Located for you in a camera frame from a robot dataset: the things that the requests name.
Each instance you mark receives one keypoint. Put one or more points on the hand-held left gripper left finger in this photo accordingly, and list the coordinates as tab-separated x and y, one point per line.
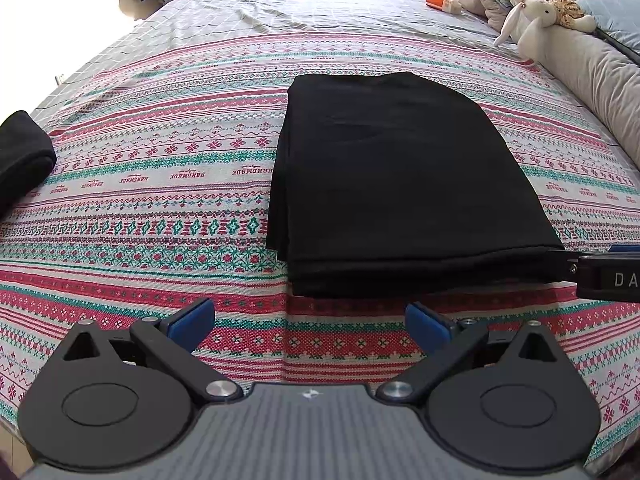
192	322

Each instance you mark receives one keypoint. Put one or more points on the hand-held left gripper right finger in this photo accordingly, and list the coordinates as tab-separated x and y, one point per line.
425	327

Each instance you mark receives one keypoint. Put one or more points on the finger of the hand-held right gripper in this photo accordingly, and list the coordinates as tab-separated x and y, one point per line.
571	266
625	249

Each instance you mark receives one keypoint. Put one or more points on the black pants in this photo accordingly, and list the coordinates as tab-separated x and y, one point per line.
400	175

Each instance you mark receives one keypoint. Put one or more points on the red green patterned blanket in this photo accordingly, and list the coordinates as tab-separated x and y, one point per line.
175	160

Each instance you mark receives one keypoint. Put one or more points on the long grey pillow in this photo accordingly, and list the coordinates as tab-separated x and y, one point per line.
600	85

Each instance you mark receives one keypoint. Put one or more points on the folded black cloth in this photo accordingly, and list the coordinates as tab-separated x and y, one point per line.
22	155

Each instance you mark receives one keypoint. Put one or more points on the white plush rabbit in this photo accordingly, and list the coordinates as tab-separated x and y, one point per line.
532	20

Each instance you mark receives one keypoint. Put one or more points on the pale pink folded cloth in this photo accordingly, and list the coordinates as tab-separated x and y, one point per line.
492	10

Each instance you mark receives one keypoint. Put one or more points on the orange white box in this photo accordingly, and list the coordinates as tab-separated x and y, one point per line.
442	2

